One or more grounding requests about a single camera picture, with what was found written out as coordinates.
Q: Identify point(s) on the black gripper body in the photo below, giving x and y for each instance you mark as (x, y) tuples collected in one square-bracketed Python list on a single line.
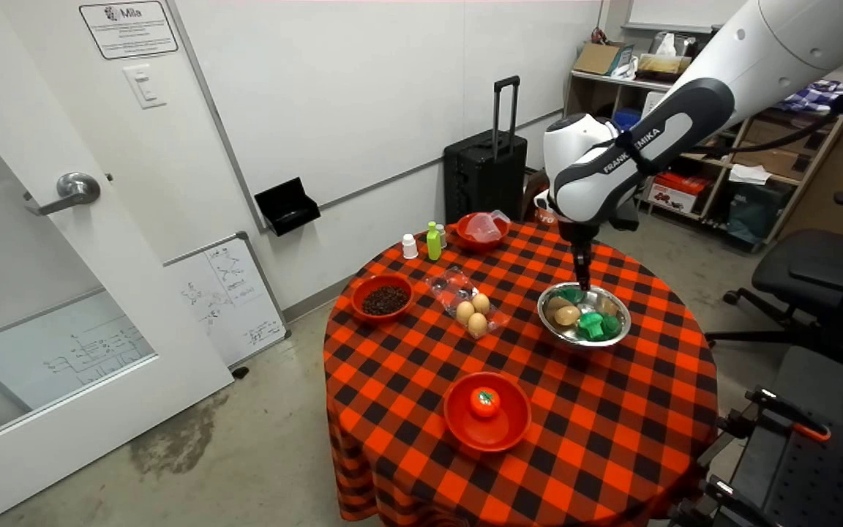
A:
[(581, 234)]

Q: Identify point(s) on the tan egg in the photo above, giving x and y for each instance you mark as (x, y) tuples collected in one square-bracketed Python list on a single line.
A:
[(477, 326), (464, 310), (566, 313), (482, 303)]

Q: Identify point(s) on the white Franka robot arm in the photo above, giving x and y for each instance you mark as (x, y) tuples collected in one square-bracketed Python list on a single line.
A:
[(763, 47)]

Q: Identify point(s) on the silver metal bowl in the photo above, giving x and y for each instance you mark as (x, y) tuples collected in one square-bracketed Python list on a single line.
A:
[(550, 328)]

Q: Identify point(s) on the red bowl holding plastic bag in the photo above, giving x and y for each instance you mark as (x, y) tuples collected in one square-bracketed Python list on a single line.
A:
[(464, 238)]

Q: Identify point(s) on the clear plastic egg carton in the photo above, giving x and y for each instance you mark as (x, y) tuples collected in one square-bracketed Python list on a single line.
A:
[(443, 285)]

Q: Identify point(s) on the red bowl holding toy tomato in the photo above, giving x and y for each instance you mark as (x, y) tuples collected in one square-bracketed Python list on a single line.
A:
[(461, 423)]

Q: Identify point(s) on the red bowl holding dark beans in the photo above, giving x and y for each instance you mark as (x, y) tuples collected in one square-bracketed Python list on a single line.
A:
[(356, 304)]

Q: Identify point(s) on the dark green toy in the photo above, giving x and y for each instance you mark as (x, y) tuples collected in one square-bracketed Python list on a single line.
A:
[(566, 294)]

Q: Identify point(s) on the bright green toy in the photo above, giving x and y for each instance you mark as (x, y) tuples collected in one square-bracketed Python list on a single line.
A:
[(591, 326)]

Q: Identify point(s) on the clear plastic bag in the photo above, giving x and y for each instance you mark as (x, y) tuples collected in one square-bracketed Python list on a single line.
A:
[(487, 227)]

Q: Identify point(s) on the red white box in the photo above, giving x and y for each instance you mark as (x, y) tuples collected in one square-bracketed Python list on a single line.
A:
[(681, 190)]

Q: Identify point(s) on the black suitcase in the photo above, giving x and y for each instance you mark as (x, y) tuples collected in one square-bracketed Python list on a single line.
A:
[(484, 177)]

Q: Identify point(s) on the blue storage bin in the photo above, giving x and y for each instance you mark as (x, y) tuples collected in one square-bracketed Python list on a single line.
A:
[(623, 117)]

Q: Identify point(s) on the red black checkered tablecloth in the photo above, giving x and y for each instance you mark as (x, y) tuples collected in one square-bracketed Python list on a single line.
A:
[(585, 420)]

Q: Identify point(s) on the green plastic bottle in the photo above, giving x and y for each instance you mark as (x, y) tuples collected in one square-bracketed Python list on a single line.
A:
[(433, 240)]

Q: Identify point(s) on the wooden storage shelf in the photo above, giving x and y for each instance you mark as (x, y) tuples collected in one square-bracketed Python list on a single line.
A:
[(717, 171)]

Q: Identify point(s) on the orange toy tomato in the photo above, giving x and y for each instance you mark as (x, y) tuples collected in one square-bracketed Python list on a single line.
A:
[(484, 401)]

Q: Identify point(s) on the small white bottle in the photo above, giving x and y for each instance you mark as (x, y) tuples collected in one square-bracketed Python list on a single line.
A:
[(408, 247)]

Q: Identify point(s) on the dark green bag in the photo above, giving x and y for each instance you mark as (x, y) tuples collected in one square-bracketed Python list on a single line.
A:
[(754, 213)]

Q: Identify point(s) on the open cardboard box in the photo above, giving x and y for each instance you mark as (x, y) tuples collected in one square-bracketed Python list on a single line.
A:
[(599, 58)]

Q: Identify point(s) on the white paper stack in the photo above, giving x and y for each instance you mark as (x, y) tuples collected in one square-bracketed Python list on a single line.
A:
[(751, 174)]

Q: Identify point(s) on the flat brown cardboard box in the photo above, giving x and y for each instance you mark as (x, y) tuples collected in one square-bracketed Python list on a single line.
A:
[(657, 64)]

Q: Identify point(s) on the dark brown beans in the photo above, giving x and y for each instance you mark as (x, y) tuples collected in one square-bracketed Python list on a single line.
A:
[(385, 300)]

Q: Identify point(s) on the white plastic bag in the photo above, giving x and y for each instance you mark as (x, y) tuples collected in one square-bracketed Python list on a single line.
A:
[(664, 44)]

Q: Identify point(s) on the stacked cardboard boxes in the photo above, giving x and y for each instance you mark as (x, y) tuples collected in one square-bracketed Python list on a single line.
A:
[(774, 149)]

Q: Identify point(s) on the black office chair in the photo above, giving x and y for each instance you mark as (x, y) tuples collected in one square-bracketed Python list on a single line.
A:
[(818, 265)]

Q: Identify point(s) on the black orange clamp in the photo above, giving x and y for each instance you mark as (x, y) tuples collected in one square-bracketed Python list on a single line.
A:
[(782, 411), (730, 497)]

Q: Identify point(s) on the brown wooden panel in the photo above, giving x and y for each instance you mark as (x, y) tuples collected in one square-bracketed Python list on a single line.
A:
[(820, 186)]

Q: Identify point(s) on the blue white patterned cloth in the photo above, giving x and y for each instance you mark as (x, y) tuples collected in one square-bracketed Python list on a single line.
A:
[(818, 93)]

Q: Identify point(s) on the small leaning whiteboard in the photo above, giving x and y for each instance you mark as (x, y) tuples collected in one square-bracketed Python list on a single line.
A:
[(231, 297)]

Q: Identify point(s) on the small white door notice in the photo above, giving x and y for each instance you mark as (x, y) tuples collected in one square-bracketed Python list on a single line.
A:
[(145, 86)]

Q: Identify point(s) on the white door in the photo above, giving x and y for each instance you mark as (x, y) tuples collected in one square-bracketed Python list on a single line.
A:
[(100, 282)]

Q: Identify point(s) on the white door sign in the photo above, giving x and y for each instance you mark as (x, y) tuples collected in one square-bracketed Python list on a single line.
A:
[(129, 29)]

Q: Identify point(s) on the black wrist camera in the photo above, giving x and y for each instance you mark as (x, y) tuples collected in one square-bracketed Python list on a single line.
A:
[(623, 213)]

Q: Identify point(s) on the framed wall whiteboard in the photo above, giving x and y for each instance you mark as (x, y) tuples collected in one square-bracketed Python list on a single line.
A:
[(673, 11)]

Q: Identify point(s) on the large wall whiteboard panel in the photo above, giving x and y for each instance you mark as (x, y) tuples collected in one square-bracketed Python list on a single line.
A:
[(363, 98)]

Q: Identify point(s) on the black wall tray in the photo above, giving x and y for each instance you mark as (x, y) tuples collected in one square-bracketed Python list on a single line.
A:
[(287, 206)]

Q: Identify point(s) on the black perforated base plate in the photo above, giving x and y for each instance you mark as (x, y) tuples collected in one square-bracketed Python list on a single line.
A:
[(802, 483)]

